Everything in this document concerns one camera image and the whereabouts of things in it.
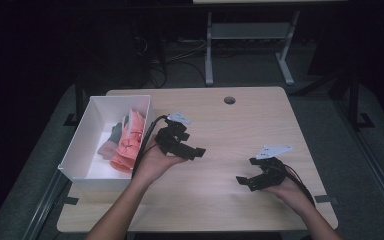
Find pink glove with cartoon print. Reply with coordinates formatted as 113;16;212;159
109;129;145;175

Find person's left hand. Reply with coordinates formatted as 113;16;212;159
131;134;188;188

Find gray metal stand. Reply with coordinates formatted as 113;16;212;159
204;9;301;87

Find metal floor rail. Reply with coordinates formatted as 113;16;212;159
333;98;384;223
21;171;72;240

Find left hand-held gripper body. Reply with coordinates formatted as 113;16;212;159
154;111;193;158

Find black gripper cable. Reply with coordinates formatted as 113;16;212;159
280;164;316;207
131;114;168;178

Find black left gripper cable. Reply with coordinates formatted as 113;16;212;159
131;114;168;178

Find white rectangular box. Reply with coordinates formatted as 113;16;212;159
57;94;158;193

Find black stand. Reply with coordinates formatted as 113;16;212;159
328;64;376;132
62;66;88;128

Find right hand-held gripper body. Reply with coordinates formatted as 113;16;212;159
248;143;294;193

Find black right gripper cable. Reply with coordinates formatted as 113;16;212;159
280;164;316;207

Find bundle of floor cables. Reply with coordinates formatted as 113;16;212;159
131;33;208;90

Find person's right hand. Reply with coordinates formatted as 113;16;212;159
262;175;315;218

